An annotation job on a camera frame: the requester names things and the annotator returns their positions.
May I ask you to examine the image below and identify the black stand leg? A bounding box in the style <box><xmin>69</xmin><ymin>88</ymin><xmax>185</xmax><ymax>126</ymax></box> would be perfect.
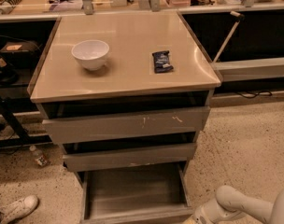
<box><xmin>0</xmin><ymin>97</ymin><xmax>51</xmax><ymax>147</ymax></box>

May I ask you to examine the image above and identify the white bowl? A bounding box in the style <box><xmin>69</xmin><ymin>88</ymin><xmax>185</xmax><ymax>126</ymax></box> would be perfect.
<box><xmin>71</xmin><ymin>40</ymin><xmax>109</xmax><ymax>71</ymax></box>

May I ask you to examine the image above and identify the black box with label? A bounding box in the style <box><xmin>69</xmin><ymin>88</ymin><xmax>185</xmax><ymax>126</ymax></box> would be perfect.
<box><xmin>0</xmin><ymin>41</ymin><xmax>40</xmax><ymax>59</ymax></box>

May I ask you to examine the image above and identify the dark blue snack packet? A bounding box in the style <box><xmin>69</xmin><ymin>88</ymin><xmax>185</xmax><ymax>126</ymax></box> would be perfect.
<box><xmin>152</xmin><ymin>50</ymin><xmax>174</xmax><ymax>74</ymax></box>

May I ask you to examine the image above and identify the white sneaker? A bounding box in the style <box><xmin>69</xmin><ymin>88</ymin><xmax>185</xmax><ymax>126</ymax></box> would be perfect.
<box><xmin>0</xmin><ymin>195</ymin><xmax>39</xmax><ymax>224</ymax></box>

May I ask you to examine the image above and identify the grey drawer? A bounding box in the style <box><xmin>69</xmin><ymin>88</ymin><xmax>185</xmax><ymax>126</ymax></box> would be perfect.
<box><xmin>80</xmin><ymin>163</ymin><xmax>192</xmax><ymax>224</ymax></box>
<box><xmin>43</xmin><ymin>106</ymin><xmax>210</xmax><ymax>144</ymax></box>
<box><xmin>63</xmin><ymin>143</ymin><xmax>196</xmax><ymax>172</ymax></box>

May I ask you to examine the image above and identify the black floor cable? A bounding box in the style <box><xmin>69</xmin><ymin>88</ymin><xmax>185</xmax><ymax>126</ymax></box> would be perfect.
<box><xmin>234</xmin><ymin>90</ymin><xmax>273</xmax><ymax>99</ymax></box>

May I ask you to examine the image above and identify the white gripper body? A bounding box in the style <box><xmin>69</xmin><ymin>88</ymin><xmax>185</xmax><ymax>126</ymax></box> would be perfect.
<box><xmin>192</xmin><ymin>203</ymin><xmax>216</xmax><ymax>224</ymax></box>

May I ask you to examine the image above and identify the white stick with black tip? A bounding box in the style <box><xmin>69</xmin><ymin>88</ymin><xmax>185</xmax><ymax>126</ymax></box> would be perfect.
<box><xmin>213</xmin><ymin>11</ymin><xmax>245</xmax><ymax>63</ymax></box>

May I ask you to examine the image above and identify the grey drawer cabinet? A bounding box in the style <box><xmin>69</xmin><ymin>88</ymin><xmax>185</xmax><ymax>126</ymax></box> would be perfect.
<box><xmin>27</xmin><ymin>10</ymin><xmax>224</xmax><ymax>179</ymax></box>

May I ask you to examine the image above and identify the plastic water bottle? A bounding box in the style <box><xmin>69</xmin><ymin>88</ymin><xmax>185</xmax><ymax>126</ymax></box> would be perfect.
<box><xmin>29</xmin><ymin>145</ymin><xmax>49</xmax><ymax>167</ymax></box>

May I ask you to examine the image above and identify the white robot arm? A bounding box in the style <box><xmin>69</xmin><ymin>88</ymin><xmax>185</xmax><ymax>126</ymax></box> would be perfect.
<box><xmin>182</xmin><ymin>186</ymin><xmax>284</xmax><ymax>224</ymax></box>

